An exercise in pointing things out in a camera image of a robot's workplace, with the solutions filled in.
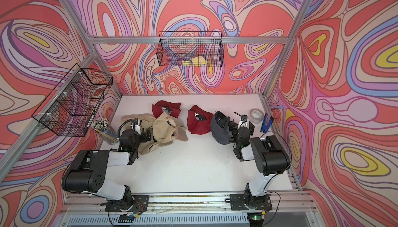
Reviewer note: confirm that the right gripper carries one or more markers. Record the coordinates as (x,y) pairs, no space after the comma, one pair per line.
(233,128)

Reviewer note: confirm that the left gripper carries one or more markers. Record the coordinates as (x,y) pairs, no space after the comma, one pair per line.
(142,135)

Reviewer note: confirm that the grey Colorado cap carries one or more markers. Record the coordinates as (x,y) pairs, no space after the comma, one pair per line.
(220,130)

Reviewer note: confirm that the beige cap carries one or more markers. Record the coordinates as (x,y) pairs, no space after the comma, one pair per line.
(148,147)
(167,129)
(146,120)

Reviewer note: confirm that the red Colorado cap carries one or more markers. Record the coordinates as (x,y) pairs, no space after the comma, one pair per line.
(199,120)

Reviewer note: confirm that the dark red cap front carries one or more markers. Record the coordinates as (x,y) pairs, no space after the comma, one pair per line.
(172,109)

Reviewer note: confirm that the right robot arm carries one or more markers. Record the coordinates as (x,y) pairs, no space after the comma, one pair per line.
(271,159)

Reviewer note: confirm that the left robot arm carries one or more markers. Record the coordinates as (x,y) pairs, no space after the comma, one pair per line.
(87,174)

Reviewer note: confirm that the clear tape roll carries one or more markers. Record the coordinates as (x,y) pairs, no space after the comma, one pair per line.
(256,116)

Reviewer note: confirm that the cup of pencils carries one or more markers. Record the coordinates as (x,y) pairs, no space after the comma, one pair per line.
(103,127)

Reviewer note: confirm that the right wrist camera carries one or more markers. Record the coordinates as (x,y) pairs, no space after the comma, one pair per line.
(243,121)

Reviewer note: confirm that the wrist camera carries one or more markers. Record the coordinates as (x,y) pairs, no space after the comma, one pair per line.
(243,121)
(136,126)

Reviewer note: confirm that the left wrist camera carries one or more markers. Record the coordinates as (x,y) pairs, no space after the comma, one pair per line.
(136,126)

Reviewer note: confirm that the black wire basket left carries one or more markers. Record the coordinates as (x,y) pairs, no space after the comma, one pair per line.
(73,103)

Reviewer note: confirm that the black wire basket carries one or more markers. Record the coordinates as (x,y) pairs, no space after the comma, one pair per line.
(73,103)
(177,46)

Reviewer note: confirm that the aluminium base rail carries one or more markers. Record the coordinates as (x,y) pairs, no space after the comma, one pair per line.
(289,209)

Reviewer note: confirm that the black wire basket back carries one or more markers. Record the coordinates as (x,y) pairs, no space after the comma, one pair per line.
(177,46)

